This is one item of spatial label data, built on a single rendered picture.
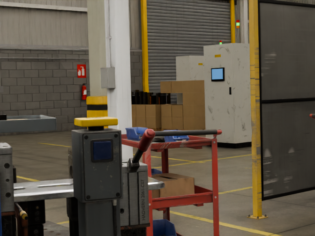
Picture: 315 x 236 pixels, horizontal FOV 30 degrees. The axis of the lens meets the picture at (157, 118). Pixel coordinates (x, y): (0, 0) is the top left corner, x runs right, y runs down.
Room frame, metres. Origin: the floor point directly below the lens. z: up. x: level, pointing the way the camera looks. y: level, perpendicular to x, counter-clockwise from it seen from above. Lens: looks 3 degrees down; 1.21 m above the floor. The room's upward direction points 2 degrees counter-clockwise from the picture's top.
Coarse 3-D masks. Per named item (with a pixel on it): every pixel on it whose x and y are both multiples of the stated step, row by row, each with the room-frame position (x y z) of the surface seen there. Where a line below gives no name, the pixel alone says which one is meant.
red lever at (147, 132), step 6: (144, 132) 1.01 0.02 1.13; (150, 132) 1.01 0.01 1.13; (144, 138) 1.01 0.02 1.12; (150, 138) 1.01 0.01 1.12; (138, 144) 1.04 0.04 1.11; (144, 144) 1.03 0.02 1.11; (138, 150) 1.06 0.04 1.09; (144, 150) 1.04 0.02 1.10; (138, 156) 1.08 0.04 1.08; (132, 162) 1.09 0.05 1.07; (138, 162) 1.10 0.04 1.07; (132, 168) 1.10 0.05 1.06; (138, 168) 1.10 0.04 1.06
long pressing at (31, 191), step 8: (16, 184) 1.30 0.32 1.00; (24, 184) 1.29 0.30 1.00; (32, 184) 1.29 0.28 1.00; (40, 184) 1.29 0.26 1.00; (48, 184) 1.28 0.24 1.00; (56, 184) 1.29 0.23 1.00; (64, 184) 1.29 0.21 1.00; (72, 184) 1.28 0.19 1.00; (152, 184) 1.25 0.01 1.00; (160, 184) 1.26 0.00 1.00; (16, 192) 1.19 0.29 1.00; (24, 192) 1.17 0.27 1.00; (32, 192) 1.17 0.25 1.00; (40, 192) 1.17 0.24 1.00; (48, 192) 1.17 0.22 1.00; (56, 192) 1.18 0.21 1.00; (64, 192) 1.18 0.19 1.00; (72, 192) 1.19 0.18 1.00; (16, 200) 1.15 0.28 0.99; (24, 200) 1.16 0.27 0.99; (32, 200) 1.16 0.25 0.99
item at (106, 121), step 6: (78, 120) 0.94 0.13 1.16; (84, 120) 0.92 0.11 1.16; (90, 120) 0.93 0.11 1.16; (96, 120) 0.93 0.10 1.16; (102, 120) 0.93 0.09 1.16; (108, 120) 0.94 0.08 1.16; (114, 120) 0.94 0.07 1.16; (84, 126) 0.93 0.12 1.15; (90, 126) 0.93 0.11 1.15; (96, 126) 0.95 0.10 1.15; (102, 126) 0.95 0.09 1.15
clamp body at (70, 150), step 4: (68, 148) 1.51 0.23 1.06; (68, 152) 1.51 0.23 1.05; (68, 156) 1.51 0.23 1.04; (68, 160) 1.51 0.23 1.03; (68, 164) 1.51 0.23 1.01; (72, 164) 1.47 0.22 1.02; (68, 168) 1.51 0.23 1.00; (72, 168) 1.47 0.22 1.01; (72, 172) 1.49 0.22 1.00; (72, 176) 1.49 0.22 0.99
